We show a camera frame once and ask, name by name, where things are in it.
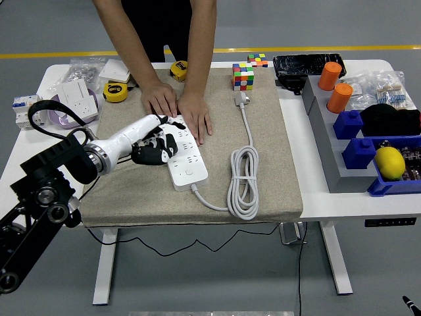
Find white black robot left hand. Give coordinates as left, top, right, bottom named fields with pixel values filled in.
left=97, top=113, right=187, bottom=167

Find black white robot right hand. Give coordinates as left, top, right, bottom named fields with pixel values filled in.
left=403, top=295, right=421, bottom=313

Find person's left hand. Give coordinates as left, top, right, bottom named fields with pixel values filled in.
left=176, top=90, right=214, bottom=146

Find person's right hand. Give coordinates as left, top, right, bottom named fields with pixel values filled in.
left=140, top=80, right=178, bottom=119

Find black plug adapter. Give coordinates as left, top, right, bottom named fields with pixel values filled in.
left=131, top=144, right=169, bottom=166

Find white power strip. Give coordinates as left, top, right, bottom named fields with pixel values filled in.
left=157, top=114, right=210, bottom=192

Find thin black adapter cord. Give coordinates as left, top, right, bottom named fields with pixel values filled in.
left=86, top=156, right=283, bottom=257

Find square yellow tape measure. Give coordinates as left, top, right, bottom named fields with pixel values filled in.
left=169, top=60, right=189, bottom=82

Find round yellow tape measure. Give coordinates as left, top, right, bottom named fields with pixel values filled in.
left=103, top=82, right=139, bottom=103

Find large colourful puzzle cube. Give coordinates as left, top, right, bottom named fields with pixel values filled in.
left=232, top=62, right=255, bottom=92

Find grey-brown mat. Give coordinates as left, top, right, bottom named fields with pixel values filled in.
left=80, top=67, right=304, bottom=228

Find purple bowl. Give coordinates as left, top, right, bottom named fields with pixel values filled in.
left=47, top=88, right=99, bottom=130

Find person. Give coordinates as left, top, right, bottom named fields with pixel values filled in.
left=121, top=0, right=193, bottom=63

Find small colourful puzzle cube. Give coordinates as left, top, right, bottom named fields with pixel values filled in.
left=247, top=53, right=269, bottom=68

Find black table control panel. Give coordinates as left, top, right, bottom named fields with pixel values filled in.
left=364, top=217, right=418, bottom=228

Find clear bag of screws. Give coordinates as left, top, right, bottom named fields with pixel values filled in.
left=47, top=56, right=107, bottom=93

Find white table leg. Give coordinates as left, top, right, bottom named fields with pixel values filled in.
left=318, top=221, right=353, bottom=295
left=92, top=226, right=119, bottom=305

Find white circuit breaker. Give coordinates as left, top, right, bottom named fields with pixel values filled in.
left=12, top=94, right=47, bottom=130

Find blue plastic bin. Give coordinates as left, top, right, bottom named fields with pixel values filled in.
left=367, top=134, right=421, bottom=198

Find black tray in plastic wrap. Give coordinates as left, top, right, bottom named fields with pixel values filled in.
left=272, top=53, right=347, bottom=79

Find circuit boards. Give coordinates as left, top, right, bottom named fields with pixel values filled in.
left=378, top=140, right=421, bottom=182

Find orange cylinder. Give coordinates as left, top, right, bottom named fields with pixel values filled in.
left=317, top=61, right=343, bottom=92
left=326, top=82, right=355, bottom=115

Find grey stepped box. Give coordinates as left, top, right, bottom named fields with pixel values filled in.
left=301, top=74, right=379, bottom=194

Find yellow lemon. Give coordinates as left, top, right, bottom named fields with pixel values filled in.
left=374, top=146, right=407, bottom=181

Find blue block with knob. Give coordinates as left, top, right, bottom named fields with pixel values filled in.
left=333, top=110, right=365, bottom=140
left=341, top=137, right=378, bottom=171

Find clear plastic parts bag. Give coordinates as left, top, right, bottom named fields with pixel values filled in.
left=341, top=75, right=379, bottom=111

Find black cloth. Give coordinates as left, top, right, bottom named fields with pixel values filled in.
left=360, top=103, right=421, bottom=138

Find clear bag of resistors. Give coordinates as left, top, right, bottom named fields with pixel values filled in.
left=374, top=70, right=417, bottom=110

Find white power cord with plug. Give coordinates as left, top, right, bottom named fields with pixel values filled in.
left=190, top=91, right=260, bottom=221

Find white wall switch plate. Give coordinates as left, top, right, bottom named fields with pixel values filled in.
left=98, top=58, right=132, bottom=83

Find white wall socket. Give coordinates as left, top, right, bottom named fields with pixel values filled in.
left=67, top=95, right=99, bottom=121

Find white switch panel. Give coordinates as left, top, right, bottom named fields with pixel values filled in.
left=61, top=78, right=91, bottom=106

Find black hanging cable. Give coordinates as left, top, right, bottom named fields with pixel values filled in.
left=297, top=222, right=309, bottom=316

